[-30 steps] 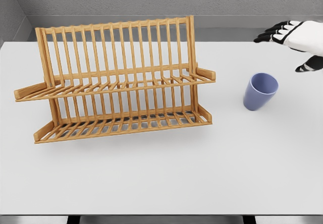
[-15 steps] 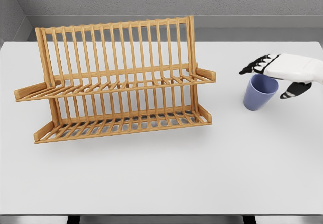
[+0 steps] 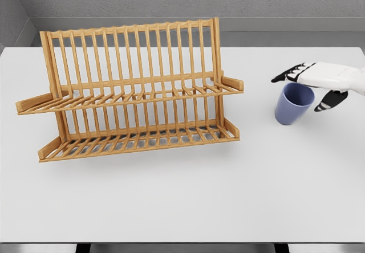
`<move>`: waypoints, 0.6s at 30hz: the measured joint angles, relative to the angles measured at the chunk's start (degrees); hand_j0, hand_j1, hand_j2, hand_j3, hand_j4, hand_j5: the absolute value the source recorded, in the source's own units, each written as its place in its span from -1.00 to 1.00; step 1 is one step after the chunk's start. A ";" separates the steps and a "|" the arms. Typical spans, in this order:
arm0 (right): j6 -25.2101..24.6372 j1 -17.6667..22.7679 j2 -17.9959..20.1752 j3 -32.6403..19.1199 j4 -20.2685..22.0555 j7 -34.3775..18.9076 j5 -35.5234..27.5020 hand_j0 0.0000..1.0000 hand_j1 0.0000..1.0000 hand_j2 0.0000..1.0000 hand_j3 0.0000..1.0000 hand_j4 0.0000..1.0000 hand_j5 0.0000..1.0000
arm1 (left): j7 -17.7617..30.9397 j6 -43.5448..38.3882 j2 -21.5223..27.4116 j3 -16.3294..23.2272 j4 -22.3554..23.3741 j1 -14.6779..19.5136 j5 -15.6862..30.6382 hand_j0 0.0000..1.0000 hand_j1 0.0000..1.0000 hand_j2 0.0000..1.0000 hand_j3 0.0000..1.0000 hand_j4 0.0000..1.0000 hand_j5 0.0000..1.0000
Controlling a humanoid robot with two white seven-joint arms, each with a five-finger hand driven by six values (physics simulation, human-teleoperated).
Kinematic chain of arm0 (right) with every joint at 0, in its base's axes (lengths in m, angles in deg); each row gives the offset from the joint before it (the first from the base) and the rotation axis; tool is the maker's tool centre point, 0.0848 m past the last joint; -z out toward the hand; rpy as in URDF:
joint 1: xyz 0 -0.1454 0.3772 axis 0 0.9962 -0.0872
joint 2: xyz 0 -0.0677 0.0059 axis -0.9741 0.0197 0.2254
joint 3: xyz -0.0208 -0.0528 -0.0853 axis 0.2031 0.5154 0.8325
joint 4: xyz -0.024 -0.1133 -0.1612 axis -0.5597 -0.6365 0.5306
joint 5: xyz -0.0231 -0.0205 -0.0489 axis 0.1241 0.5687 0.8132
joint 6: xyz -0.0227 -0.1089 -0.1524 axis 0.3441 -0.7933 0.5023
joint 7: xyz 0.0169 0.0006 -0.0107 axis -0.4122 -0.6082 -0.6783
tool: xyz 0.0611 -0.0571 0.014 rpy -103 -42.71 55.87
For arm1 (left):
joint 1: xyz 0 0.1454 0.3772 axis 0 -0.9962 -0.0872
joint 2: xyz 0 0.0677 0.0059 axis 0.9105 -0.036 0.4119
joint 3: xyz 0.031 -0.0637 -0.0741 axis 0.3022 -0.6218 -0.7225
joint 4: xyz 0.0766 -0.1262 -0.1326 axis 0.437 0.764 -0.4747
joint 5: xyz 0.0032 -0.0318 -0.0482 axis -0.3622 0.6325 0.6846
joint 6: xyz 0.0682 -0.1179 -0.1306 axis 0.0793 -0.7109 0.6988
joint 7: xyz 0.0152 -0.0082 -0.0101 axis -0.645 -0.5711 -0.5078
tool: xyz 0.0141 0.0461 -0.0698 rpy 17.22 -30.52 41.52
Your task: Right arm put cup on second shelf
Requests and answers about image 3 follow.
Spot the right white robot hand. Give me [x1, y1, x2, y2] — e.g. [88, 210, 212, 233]
[270, 62, 360, 113]

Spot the blue plastic cup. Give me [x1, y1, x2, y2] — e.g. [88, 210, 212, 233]
[274, 82, 315, 126]

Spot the wooden two-tier dish rack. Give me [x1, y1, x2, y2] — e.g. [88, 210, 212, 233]
[15, 17, 245, 163]

